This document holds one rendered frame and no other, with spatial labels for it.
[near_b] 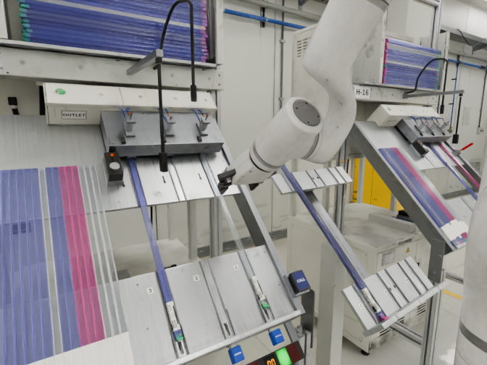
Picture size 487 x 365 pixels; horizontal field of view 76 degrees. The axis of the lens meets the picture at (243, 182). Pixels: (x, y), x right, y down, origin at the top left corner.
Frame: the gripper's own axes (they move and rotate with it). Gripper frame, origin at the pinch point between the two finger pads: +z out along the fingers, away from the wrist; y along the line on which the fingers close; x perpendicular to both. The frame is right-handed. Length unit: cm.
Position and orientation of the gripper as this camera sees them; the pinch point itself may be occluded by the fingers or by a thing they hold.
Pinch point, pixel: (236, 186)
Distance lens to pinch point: 82.5
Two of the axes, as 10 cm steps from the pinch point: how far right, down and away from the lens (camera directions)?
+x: 3.0, 8.9, -3.3
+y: -8.5, 1.0, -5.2
